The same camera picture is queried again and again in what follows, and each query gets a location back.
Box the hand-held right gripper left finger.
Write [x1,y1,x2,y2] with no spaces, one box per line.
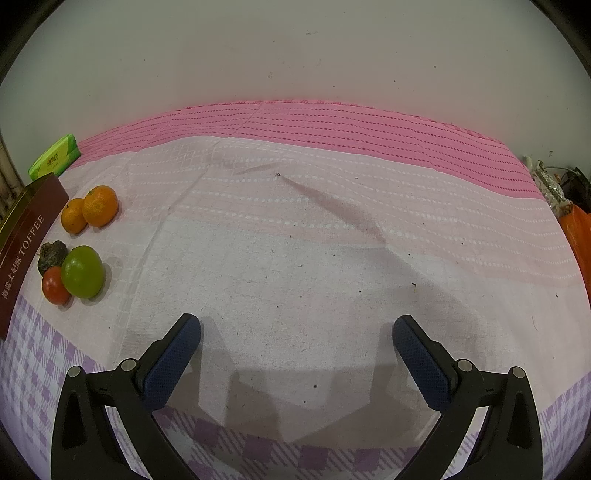
[51,314,202,480]

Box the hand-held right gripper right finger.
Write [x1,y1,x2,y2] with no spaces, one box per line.
[392,315,543,480]

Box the green tomato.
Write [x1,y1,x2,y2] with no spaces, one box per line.
[61,246,105,299]

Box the red tomato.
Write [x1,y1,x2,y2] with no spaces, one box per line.
[42,266,72,305]

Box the dark purple mangosteen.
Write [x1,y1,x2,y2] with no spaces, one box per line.
[37,241,70,274]

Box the orange mandarin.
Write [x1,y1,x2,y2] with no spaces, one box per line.
[82,185,119,228]
[61,198,88,235]

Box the maroon and gold tin box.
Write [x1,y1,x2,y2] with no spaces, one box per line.
[0,174,70,340]

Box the lilac checked tablecloth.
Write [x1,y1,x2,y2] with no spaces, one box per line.
[0,134,591,480]

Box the orange plastic bag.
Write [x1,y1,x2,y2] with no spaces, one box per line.
[556,203,591,296]

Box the silver foil packet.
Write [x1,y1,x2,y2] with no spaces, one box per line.
[524,157,571,217]

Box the green tissue box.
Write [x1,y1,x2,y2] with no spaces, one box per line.
[28,134,81,182]

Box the bamboo furniture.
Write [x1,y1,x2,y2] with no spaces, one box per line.
[0,134,26,217]

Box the pink foam mat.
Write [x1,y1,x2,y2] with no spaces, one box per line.
[74,98,548,199]

